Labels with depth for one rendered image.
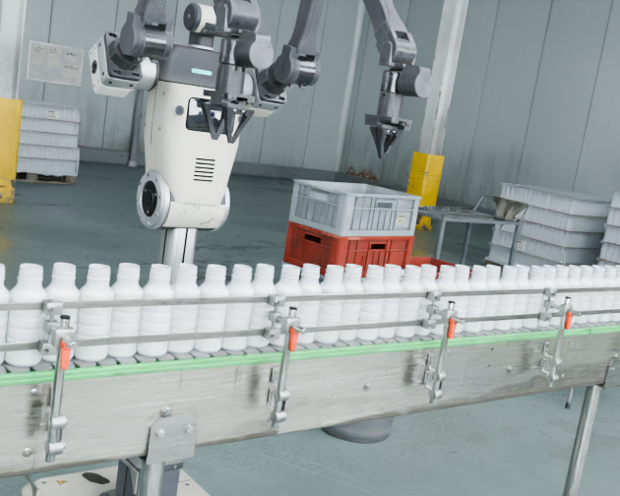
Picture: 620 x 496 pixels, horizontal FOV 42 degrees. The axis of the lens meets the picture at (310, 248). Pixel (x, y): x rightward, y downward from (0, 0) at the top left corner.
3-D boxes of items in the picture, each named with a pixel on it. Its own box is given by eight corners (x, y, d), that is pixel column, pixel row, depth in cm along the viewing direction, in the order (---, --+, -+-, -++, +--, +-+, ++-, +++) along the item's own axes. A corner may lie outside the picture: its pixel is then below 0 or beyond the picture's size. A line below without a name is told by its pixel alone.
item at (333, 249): (334, 279, 406) (341, 236, 402) (279, 260, 434) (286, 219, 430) (409, 276, 449) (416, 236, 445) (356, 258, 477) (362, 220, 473)
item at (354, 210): (341, 236, 401) (348, 193, 397) (285, 219, 429) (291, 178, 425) (415, 236, 445) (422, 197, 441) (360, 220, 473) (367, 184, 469)
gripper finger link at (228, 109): (222, 143, 160) (228, 95, 158) (204, 139, 165) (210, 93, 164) (251, 146, 164) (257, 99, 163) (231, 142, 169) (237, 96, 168)
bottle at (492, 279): (482, 332, 205) (494, 269, 202) (465, 325, 210) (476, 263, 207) (497, 331, 209) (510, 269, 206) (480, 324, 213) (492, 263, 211)
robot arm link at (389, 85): (396, 69, 195) (379, 66, 191) (416, 71, 189) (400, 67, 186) (391, 98, 196) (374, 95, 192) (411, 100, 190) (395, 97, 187)
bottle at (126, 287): (98, 347, 148) (109, 260, 145) (131, 348, 151) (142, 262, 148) (105, 358, 143) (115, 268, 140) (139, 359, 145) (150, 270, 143)
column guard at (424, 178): (415, 229, 1168) (429, 155, 1150) (397, 224, 1199) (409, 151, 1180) (434, 230, 1193) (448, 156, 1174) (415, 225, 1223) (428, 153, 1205)
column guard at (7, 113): (-21, 201, 848) (-12, 95, 830) (-31, 195, 878) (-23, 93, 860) (18, 203, 873) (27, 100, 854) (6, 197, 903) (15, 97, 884)
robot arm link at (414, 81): (407, 45, 194) (381, 40, 188) (443, 46, 185) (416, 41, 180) (401, 95, 196) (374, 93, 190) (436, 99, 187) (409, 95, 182)
